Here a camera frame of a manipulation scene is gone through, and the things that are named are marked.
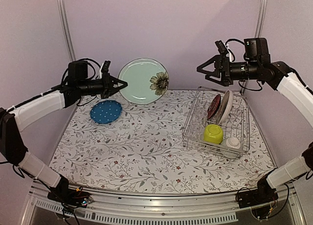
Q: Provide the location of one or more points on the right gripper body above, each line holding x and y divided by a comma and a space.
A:
238, 73

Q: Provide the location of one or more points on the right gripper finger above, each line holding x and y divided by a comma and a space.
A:
214, 77
209, 65

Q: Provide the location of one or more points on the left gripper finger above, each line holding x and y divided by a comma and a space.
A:
116, 81
115, 88

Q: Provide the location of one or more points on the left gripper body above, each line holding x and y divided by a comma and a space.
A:
103, 88

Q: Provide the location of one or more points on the blue polka dot plate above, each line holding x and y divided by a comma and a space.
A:
106, 112

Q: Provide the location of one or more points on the pale green flower plate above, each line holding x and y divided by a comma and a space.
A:
148, 81

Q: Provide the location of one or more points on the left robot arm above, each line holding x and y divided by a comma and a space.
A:
16, 120

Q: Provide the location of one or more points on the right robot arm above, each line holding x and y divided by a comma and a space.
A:
280, 77

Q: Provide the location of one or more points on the dark red patterned plate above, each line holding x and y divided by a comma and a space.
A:
213, 107

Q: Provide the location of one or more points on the white cream plate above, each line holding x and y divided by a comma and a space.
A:
225, 107

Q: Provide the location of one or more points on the lime green bowl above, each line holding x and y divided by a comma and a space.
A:
213, 133

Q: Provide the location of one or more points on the white small bowl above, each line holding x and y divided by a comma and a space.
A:
231, 144

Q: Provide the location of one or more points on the floral tablecloth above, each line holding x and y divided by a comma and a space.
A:
156, 148

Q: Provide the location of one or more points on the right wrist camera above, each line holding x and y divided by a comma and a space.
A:
256, 49

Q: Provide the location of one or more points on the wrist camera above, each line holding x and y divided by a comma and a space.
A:
77, 70
256, 49

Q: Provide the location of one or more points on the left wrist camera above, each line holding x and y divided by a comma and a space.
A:
77, 70

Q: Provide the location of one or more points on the wire dish rack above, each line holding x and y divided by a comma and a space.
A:
237, 124

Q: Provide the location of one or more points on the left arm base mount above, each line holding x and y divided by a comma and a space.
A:
63, 194

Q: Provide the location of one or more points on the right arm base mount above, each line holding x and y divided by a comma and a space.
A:
263, 194

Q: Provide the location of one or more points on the front aluminium rail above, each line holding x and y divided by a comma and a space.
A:
109, 207

